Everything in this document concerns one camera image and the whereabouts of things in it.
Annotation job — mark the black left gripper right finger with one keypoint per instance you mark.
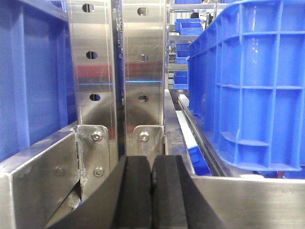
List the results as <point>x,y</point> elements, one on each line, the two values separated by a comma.
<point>177,202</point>

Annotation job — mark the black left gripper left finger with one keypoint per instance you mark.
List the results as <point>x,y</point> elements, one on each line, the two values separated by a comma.
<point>122,201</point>

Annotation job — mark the blue bin left side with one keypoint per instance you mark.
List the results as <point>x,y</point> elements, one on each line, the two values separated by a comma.
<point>37,95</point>

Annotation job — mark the blue ribbed bin right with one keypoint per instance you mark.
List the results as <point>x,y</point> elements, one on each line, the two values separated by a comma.
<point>247,84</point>

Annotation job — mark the small blue bins far shelf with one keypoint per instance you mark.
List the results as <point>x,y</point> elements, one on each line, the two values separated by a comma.
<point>184,27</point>

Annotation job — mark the steel shelf frame rail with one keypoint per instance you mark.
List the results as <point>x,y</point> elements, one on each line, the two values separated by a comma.
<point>40,185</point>

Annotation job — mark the steel upright post left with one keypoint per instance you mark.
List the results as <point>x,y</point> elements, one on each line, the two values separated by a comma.
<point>94,49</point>

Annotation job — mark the steel upright post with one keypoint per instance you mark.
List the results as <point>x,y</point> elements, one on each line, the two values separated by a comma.
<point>143,33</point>
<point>94,49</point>

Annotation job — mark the steel upright post right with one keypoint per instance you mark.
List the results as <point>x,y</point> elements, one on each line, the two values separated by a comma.
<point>143,33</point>

